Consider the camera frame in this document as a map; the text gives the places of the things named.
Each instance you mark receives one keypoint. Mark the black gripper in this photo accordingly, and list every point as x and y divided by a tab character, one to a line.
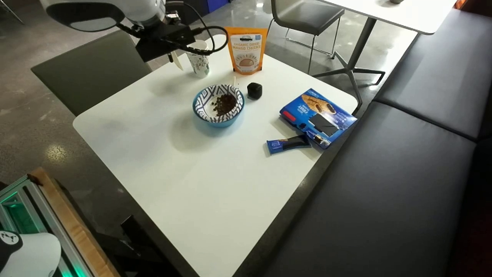
162	41

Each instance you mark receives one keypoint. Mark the cream plastic knife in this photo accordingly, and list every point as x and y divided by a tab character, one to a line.
178	61

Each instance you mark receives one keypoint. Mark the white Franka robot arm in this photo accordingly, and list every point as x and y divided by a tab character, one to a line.
93	13

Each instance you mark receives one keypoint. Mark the blue patterned bowl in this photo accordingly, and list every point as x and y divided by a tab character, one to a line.
221	121

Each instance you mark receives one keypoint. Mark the white patterned paper cup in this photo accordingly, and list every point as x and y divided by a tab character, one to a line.
201	66

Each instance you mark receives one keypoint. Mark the dark cabinet with blue panel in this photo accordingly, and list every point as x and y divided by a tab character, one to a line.
218	6

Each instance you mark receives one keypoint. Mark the grey upholstered chair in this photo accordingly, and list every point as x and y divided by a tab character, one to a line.
90	78

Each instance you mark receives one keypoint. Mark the orange snack pouch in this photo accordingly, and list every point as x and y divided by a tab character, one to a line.
247	52

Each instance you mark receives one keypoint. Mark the brown food pieces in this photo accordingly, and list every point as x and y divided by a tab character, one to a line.
224	106

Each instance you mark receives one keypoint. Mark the small black round cap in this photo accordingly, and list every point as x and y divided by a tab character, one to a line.
255	92

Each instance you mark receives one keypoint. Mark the grey chair with metal legs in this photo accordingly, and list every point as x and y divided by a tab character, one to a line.
305	16

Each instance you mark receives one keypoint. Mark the blue snack bar wrapper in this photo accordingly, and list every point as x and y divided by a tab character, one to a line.
287	146

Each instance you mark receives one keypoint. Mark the blue cookie box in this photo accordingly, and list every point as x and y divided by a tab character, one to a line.
318	118

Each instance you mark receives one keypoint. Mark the white table with black leg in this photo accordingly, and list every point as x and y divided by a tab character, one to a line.
405	15

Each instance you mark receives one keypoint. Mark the large black bench cushion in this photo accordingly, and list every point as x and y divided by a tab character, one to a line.
379	201

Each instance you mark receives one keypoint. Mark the wooden frame board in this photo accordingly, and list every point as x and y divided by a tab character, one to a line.
72	221

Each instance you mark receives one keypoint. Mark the green lit metal frame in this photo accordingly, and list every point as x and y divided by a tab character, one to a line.
32	210

